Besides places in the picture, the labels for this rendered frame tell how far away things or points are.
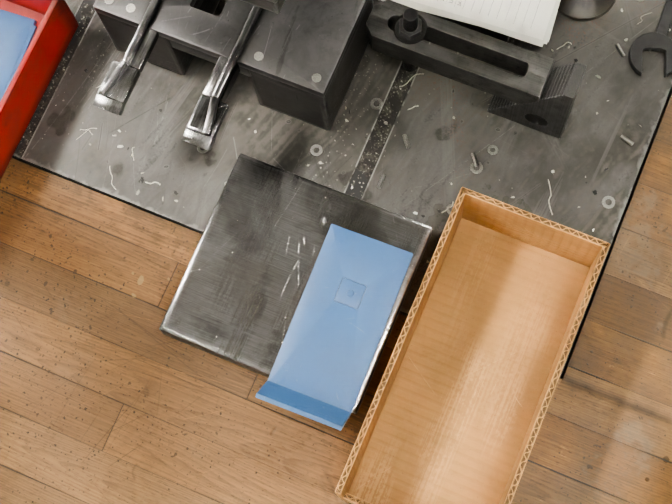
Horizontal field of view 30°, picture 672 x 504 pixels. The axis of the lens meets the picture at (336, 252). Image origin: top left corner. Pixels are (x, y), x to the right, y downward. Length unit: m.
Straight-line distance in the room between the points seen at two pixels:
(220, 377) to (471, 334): 0.20
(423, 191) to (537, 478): 0.25
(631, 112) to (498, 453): 0.31
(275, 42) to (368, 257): 0.18
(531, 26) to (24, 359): 0.49
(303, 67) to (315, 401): 0.26
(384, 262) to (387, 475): 0.17
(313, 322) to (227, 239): 0.10
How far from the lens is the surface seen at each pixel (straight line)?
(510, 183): 1.04
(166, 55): 1.06
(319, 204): 1.01
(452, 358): 1.00
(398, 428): 0.99
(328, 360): 0.98
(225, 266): 1.01
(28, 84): 1.07
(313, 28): 1.00
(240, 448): 1.00
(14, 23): 1.13
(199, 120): 0.98
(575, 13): 1.10
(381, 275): 0.99
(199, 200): 1.05
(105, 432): 1.02
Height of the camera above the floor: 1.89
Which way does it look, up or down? 75 degrees down
